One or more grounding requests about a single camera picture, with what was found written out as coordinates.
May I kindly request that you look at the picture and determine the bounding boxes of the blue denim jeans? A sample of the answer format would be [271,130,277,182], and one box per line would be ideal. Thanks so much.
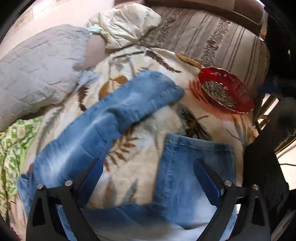
[18,70,236,240]

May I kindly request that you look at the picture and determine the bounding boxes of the green patterned cloth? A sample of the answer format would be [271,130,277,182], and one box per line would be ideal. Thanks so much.
[0,116,42,219]

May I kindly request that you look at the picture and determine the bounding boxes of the leaf-patterned cream blanket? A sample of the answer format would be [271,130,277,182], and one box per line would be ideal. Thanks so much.
[21,46,257,211]

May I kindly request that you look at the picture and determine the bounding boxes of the red glass bowl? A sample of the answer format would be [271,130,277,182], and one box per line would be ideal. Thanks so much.
[198,67,254,114]

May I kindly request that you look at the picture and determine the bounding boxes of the grey quilted pillow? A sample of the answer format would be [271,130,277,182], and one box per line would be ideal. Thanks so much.
[1,25,90,131]

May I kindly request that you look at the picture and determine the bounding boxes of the striped floral beige bedsheet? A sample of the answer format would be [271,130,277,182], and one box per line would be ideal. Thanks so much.
[140,6,269,95]

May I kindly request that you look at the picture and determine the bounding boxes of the black pen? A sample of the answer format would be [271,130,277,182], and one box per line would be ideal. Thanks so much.
[113,51,144,59]

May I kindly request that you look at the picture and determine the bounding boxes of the cream crumpled pillow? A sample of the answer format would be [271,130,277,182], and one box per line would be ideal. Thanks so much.
[87,3,162,50]

